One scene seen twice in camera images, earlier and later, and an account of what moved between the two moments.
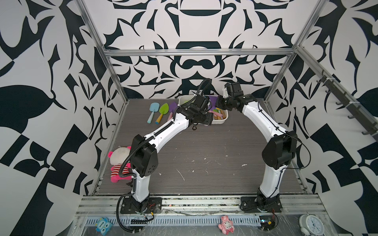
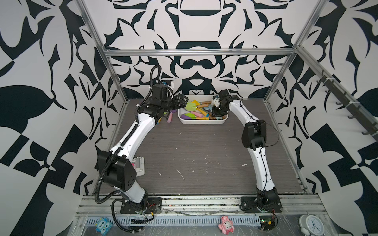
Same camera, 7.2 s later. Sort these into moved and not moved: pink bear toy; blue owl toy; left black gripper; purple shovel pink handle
Moved: left black gripper
Not moved: blue owl toy; purple shovel pink handle; pink bear toy
